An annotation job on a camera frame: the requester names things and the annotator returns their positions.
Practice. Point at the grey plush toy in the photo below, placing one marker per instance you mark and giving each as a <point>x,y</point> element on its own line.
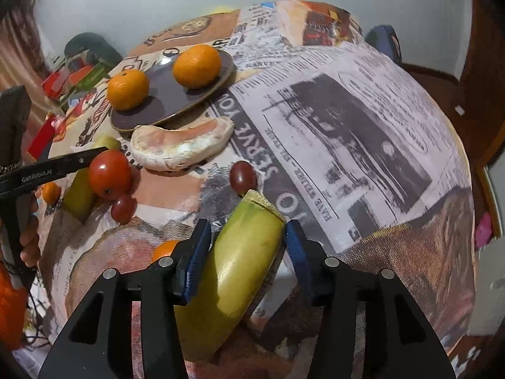
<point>94,44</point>

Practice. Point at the medium orange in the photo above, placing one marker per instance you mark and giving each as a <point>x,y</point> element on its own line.
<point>164,250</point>

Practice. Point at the left hand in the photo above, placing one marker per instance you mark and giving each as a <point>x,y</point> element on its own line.
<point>30,253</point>

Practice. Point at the pink slipper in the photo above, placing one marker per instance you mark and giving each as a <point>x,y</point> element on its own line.
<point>483,231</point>

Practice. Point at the striped curtain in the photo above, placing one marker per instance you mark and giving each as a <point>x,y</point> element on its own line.
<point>22,60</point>

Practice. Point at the small red grape tomato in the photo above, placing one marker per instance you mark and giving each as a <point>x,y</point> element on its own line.
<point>123,209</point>

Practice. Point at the printed newspaper tablecloth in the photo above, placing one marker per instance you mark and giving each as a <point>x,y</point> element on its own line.
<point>341,139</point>

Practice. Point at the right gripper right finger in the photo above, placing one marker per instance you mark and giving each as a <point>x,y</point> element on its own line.
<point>399,340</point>

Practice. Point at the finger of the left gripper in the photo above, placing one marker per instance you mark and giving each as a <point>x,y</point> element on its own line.
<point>56,168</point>

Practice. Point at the blue chair back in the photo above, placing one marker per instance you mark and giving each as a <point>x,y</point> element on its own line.
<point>384,39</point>

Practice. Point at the orange left on plate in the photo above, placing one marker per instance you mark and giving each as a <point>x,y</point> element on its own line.
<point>128,89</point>

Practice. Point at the small green banana piece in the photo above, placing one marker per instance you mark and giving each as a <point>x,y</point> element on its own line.
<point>78,199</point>

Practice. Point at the small mandarin orange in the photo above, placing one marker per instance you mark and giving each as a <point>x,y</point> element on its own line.
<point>51,193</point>

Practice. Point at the large orange on plate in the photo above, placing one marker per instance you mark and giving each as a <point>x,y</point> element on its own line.
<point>197,67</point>

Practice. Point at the large yellow-green banana piece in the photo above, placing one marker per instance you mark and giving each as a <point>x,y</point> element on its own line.
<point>234,271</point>

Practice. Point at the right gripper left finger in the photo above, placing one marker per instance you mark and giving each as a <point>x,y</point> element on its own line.
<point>96,341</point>

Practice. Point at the dark round plate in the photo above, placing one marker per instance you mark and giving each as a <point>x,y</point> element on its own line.
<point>167,99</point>

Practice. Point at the green and red boxes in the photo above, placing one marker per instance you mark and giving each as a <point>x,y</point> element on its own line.
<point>63,83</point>

